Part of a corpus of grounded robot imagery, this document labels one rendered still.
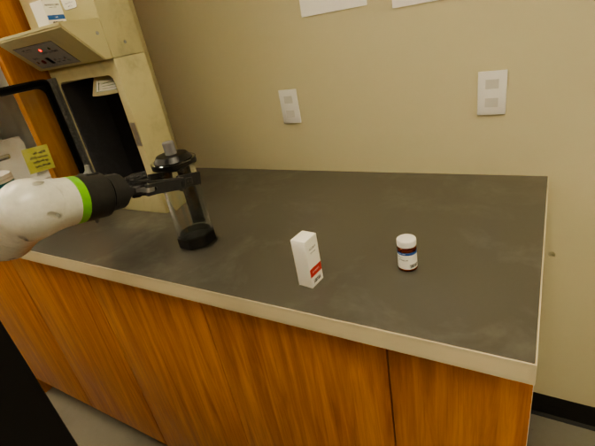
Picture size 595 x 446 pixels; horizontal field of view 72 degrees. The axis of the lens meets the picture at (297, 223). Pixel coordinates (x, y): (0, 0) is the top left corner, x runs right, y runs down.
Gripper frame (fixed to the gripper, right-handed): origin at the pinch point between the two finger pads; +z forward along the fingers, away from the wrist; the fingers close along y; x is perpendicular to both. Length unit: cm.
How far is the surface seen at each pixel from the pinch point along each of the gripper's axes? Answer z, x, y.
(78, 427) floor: 7, 114, 88
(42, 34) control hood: -6, -36, 35
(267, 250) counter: 5.0, 17.6, -22.0
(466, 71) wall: 52, -23, -58
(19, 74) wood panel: 1, -30, 62
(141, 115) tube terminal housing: 12.8, -15.8, 25.2
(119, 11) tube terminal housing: 10, -43, 25
